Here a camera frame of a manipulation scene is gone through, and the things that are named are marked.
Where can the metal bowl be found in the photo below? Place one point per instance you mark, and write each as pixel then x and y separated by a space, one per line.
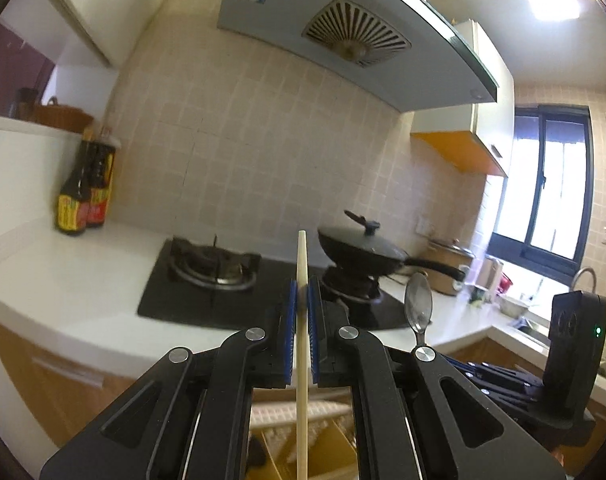
pixel 515 306

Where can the black wok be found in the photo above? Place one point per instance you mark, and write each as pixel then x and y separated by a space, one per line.
pixel 363 262

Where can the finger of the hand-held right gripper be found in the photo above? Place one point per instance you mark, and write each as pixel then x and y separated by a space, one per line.
pixel 503 382

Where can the dark sauce bottle yellow label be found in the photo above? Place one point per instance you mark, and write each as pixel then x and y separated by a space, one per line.
pixel 73 200

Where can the black wok lid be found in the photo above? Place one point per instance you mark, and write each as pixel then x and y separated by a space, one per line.
pixel 358 242

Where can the white plastic jug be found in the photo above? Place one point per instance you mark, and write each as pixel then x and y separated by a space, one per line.
pixel 489 272

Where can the dark framed window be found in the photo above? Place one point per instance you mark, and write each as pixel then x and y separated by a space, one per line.
pixel 538 185

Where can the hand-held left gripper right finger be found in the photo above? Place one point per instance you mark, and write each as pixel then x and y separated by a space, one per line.
pixel 315 340

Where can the white wall cabinet orange underside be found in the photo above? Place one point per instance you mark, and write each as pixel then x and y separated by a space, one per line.
pixel 488 90

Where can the white overhead cabinet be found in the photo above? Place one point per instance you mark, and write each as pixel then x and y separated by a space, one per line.
pixel 83 5

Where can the metal spoon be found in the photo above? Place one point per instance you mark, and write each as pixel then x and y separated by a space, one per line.
pixel 418 302

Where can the steel sink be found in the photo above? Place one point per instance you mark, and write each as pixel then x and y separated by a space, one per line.
pixel 533 332

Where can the grey range hood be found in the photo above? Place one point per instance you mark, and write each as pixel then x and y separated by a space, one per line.
pixel 283 15

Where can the dark sauce bottle red label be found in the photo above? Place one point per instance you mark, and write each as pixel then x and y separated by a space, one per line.
pixel 102 195

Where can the beige rice cooker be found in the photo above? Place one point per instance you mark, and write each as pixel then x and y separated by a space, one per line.
pixel 445 265

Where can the metal faucet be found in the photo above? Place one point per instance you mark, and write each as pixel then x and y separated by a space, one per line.
pixel 583 272

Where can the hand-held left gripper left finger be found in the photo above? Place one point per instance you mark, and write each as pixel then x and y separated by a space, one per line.
pixel 289 340

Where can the green patterned mug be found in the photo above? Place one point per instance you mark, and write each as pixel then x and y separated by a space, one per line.
pixel 479 294

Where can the red container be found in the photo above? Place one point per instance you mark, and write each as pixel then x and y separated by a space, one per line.
pixel 506 283

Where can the black glass gas stove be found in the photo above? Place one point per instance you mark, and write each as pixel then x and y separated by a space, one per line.
pixel 173 300

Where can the beige plastic utensil basket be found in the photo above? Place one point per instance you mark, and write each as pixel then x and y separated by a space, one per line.
pixel 278 417

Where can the brown wicker basket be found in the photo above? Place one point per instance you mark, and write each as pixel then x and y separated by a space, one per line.
pixel 58 116

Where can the wooden chopstick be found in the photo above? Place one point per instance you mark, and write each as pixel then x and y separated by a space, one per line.
pixel 301 260

